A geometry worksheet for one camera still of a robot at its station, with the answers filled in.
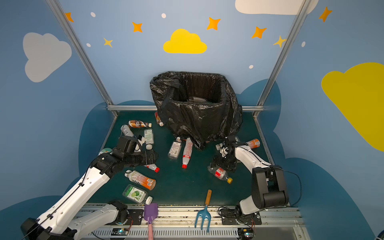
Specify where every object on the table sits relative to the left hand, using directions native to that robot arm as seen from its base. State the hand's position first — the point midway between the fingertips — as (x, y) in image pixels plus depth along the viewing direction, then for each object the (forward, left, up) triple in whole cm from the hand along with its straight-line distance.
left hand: (153, 156), depth 75 cm
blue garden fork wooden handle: (-22, -27, -18) cm, 39 cm away
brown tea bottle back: (+39, +6, -15) cm, 43 cm away
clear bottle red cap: (+2, +4, -18) cm, 18 cm away
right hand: (+2, -36, -14) cm, 39 cm away
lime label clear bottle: (-14, +9, -16) cm, 23 cm away
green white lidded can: (+9, +33, -11) cm, 36 cm away
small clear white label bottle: (+25, +11, -16) cm, 31 cm away
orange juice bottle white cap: (-7, +9, -15) cm, 18 cm away
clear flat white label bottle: (+15, -9, -16) cm, 23 cm away
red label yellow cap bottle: (-3, -36, -13) cm, 38 cm away
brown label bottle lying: (+34, +21, -15) cm, 43 cm away
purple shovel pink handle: (-22, +1, -20) cm, 30 cm away
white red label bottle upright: (+11, -17, -15) cm, 25 cm away
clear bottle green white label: (+18, -38, -17) cm, 45 cm away
